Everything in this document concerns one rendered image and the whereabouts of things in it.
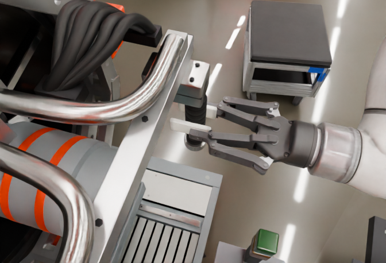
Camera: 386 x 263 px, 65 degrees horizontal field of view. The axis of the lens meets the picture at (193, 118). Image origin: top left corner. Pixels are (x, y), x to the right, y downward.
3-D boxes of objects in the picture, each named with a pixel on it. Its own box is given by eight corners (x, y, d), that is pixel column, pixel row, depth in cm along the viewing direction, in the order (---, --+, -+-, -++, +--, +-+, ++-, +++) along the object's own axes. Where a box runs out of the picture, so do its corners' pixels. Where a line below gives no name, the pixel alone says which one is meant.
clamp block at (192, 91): (155, 72, 49) (151, 48, 44) (209, 84, 48) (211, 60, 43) (144, 96, 46) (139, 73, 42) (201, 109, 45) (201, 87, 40)
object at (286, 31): (242, 46, 179) (251, -4, 150) (303, 51, 177) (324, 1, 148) (239, 104, 156) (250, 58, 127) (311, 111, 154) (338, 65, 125)
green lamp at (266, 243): (255, 231, 62) (259, 227, 59) (275, 237, 62) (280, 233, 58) (252, 251, 60) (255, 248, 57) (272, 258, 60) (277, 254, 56)
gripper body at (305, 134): (302, 179, 50) (247, 165, 52) (307, 136, 55) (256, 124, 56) (318, 159, 44) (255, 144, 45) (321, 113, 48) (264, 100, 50)
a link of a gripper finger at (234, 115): (278, 130, 49) (281, 123, 49) (216, 104, 52) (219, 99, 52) (273, 142, 52) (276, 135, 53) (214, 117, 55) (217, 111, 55)
